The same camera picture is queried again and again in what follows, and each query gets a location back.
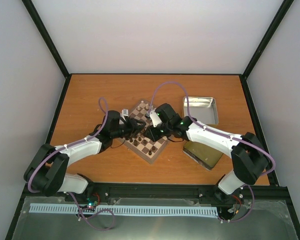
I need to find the black enclosure frame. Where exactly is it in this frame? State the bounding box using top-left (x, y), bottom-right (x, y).
top-left (5, 0), bottom-right (300, 240)

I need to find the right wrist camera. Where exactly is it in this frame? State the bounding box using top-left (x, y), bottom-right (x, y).
top-left (146, 109), bottom-right (162, 128)

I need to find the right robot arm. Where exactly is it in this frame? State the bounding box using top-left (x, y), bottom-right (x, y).
top-left (144, 103), bottom-right (269, 195)

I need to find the wooden chessboard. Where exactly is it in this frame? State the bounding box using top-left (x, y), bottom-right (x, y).
top-left (116, 99), bottom-right (171, 164)

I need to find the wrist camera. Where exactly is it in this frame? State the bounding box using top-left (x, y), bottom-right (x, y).
top-left (146, 109), bottom-right (162, 128)
top-left (121, 108), bottom-right (129, 117)

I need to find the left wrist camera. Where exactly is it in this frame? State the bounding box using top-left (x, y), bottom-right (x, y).
top-left (121, 108), bottom-right (129, 117)

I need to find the silver open tin box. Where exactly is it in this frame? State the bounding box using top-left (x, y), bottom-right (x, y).
top-left (188, 96), bottom-right (219, 126)

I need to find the green circuit board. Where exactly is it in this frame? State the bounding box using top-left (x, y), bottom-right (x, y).
top-left (87, 196), bottom-right (100, 208)

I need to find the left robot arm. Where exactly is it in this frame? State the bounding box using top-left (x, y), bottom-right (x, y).
top-left (23, 110), bottom-right (146, 202)

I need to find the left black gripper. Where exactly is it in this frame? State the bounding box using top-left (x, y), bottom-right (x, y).
top-left (111, 117), bottom-right (146, 141)

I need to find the light blue cable duct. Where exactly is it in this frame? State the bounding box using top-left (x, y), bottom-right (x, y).
top-left (28, 203), bottom-right (218, 218)

